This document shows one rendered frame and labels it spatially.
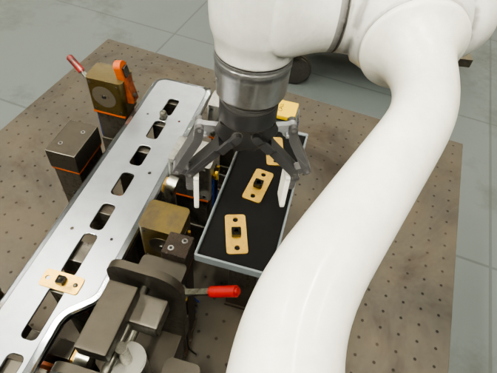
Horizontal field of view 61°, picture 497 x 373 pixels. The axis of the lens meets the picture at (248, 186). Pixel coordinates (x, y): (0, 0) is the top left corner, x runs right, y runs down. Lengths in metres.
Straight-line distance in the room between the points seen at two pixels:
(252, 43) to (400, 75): 0.14
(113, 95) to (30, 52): 2.26
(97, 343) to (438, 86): 0.54
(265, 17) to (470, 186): 2.47
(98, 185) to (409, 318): 0.90
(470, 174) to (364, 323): 1.79
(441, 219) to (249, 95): 1.16
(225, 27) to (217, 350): 0.88
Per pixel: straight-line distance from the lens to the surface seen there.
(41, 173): 1.56
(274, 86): 0.48
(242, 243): 0.75
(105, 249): 0.96
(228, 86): 0.48
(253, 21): 0.42
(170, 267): 0.82
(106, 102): 1.32
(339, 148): 1.63
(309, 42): 0.44
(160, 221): 0.88
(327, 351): 0.24
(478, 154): 3.05
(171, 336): 0.89
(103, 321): 0.68
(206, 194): 1.00
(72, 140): 1.15
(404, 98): 0.37
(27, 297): 0.95
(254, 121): 0.51
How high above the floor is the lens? 1.80
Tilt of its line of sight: 50 degrees down
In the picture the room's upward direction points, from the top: 7 degrees clockwise
